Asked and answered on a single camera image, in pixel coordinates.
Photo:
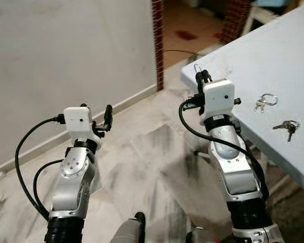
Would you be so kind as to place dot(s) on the grey right robot leg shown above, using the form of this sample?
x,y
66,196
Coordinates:
x,y
197,238

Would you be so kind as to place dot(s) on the white plastic chair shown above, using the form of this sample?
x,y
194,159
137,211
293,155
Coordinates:
x,y
256,15

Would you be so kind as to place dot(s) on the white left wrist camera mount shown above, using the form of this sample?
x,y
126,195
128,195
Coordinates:
x,y
78,124

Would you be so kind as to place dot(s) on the white baseboard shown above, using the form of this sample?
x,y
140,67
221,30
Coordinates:
x,y
131,101

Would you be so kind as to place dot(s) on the light blue table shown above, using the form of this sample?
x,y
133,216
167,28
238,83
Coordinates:
x,y
273,61

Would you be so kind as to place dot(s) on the red brick door frame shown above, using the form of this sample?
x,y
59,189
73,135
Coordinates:
x,y
157,45

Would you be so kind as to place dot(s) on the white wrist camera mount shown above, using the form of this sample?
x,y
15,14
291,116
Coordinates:
x,y
218,98
78,124

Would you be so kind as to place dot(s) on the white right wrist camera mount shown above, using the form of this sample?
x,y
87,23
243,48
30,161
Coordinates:
x,y
218,98

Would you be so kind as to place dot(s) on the light blue cushion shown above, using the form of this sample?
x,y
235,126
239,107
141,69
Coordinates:
x,y
273,3

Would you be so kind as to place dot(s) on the red brick pillar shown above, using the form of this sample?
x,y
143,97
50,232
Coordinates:
x,y
236,20

